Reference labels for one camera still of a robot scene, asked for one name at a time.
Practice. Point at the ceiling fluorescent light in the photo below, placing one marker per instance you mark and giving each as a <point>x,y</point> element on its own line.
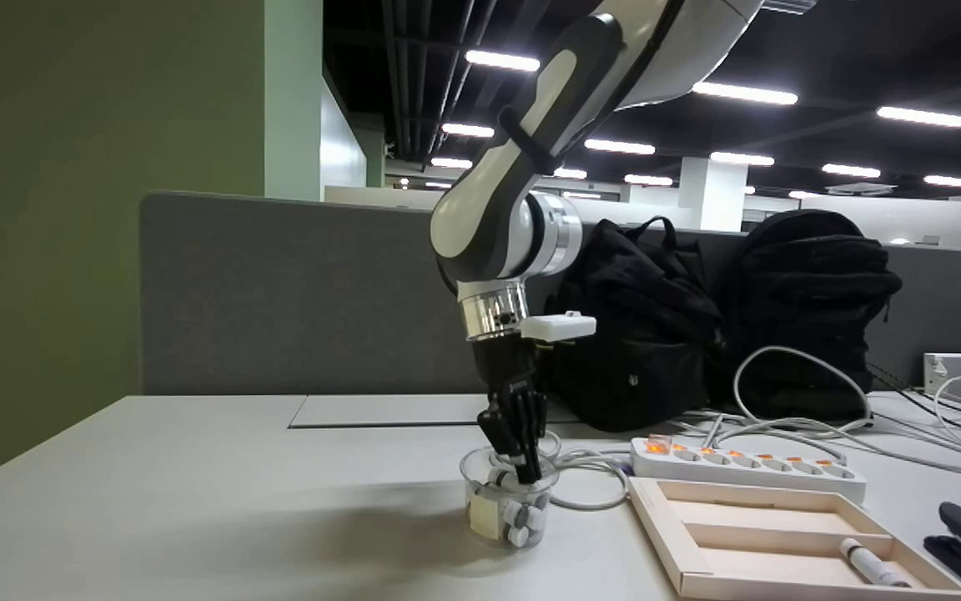
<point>741,158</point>
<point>620,144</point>
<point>573,174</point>
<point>853,172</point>
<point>751,95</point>
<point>953,182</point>
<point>468,130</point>
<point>501,58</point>
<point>648,177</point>
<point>923,113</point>
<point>449,161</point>

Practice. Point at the light wooden compartment tray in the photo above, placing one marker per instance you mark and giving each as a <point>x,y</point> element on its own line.
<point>715,556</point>

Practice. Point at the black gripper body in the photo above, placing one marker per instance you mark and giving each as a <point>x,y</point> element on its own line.
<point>510,365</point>

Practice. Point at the white power strip orange switches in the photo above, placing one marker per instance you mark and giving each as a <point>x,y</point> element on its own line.
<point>725,480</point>

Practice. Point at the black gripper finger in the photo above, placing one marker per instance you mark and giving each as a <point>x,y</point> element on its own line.
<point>497,423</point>
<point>530,440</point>

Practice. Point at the black backpack with small logo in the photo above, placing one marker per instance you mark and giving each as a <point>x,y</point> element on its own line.
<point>637,336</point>

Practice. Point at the gray office desk partition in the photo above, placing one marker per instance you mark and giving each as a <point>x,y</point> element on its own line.
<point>282,300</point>

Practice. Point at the clear plastic round container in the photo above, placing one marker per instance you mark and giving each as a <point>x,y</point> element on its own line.
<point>483,471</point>

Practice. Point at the white marker pen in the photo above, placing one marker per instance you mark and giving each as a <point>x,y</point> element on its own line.
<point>871,564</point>

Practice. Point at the white square pillar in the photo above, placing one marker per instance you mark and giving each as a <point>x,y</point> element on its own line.
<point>714,194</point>

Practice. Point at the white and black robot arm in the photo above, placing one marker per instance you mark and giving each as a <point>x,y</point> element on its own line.
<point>501,188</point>

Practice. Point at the black bulky backpack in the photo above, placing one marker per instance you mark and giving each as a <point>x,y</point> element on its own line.
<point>801,300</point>

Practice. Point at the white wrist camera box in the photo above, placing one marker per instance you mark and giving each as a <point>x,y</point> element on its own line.
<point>560,327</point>

